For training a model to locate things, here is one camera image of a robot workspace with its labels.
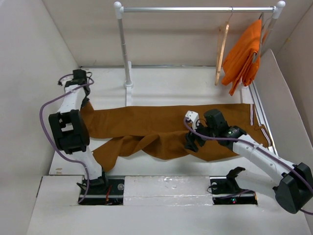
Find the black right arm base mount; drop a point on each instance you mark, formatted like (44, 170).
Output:
(225, 190)

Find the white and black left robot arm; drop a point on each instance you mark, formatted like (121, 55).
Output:
(69, 131)

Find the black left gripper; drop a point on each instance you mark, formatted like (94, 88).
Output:
(86, 100)

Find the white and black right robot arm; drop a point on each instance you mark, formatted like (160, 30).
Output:
(290, 184)

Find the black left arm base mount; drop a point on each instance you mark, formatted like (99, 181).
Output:
(104, 191)

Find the orange hanging garment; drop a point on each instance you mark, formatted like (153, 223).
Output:
(241, 64)

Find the brown trousers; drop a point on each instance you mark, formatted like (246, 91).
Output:
(160, 131)

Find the empty wooden hanger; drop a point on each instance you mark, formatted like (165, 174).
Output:
(222, 37)

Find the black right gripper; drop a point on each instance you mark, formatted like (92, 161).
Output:
(190, 138)

